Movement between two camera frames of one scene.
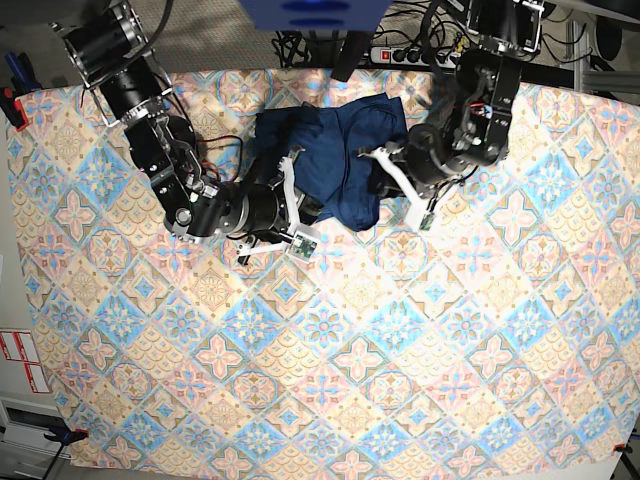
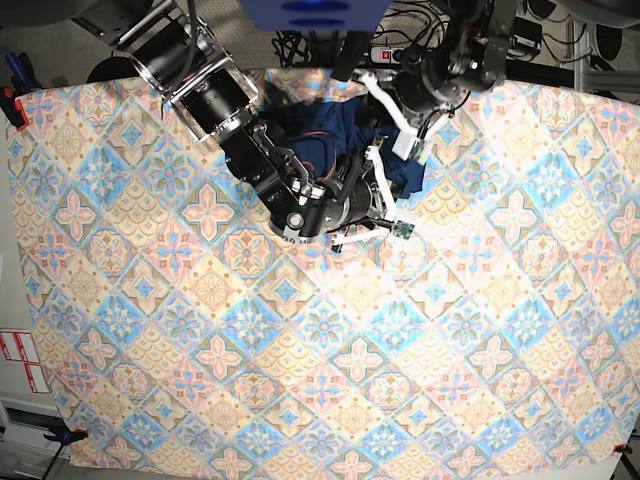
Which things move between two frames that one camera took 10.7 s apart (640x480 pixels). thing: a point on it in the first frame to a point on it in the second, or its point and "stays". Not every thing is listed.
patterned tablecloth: (509, 328) stays
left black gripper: (264, 211) to (357, 197)
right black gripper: (423, 156) to (420, 90)
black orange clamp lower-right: (625, 449) stays
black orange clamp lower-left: (66, 435) stays
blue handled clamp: (24, 79) stays
